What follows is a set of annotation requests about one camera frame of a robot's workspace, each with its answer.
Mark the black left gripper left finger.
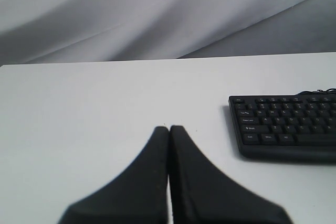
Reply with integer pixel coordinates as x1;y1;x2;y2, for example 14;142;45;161
59;126;168;224

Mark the black wired computer keyboard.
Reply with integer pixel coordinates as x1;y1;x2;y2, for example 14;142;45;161
229;89;335;163

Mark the grey fabric backdrop curtain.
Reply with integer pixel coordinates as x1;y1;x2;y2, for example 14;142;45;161
1;0;335;65

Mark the black keyboard usb cable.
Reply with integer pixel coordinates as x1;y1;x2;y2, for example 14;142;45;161
298;88;336;96

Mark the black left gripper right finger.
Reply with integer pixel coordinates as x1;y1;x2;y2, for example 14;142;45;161
169;125;292;223

